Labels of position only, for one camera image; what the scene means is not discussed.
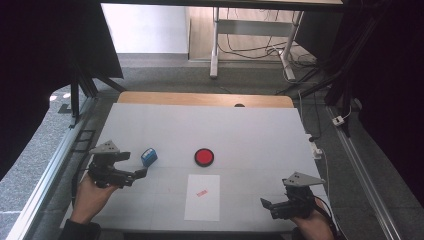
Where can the person's right hand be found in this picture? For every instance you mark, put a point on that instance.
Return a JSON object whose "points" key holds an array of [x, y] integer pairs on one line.
{"points": [[316, 226]]}

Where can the black stand legs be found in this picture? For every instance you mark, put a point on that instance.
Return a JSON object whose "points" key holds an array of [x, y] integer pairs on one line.
{"points": [[316, 85]]}

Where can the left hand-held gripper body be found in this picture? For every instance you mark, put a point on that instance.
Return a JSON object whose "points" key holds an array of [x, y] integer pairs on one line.
{"points": [[106, 173]]}

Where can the wooden table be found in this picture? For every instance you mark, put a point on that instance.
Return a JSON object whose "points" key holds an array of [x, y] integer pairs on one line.
{"points": [[200, 99]]}

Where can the black floor bracket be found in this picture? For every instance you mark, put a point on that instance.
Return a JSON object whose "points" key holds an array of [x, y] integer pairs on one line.
{"points": [[84, 140]]}

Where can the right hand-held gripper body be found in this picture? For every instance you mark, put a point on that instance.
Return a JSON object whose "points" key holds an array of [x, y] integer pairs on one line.
{"points": [[296, 206]]}

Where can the white table cover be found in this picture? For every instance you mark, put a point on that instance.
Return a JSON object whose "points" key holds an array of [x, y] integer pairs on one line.
{"points": [[260, 140]]}

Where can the red ink pad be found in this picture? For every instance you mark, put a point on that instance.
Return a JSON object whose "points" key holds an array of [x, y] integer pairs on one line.
{"points": [[204, 157]]}

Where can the aluminium floor rail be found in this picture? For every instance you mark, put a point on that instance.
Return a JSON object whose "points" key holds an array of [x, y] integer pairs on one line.
{"points": [[363, 173], [50, 173]]}

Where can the white paper sheet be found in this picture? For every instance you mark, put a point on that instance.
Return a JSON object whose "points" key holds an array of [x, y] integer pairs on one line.
{"points": [[202, 206]]}

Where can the person's left hand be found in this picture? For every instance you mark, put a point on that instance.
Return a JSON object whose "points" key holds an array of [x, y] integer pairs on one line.
{"points": [[88, 200]]}

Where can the white desk frame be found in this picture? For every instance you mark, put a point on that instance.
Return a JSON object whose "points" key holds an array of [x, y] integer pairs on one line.
{"points": [[214, 50]]}

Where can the white power strip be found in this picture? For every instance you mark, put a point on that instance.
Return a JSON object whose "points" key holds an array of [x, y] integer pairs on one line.
{"points": [[315, 150]]}

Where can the white power adapter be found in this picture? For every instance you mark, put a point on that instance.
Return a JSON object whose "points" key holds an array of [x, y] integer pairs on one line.
{"points": [[338, 120]]}

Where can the black curtain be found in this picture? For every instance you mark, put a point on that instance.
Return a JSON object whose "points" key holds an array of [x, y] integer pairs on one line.
{"points": [[390, 83], [40, 66]]}

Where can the blue stamp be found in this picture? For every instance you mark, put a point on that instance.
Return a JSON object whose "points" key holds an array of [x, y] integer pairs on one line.
{"points": [[149, 157]]}

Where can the black tripod stand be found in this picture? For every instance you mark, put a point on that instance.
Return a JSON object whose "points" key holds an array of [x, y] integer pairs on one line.
{"points": [[75, 96]]}

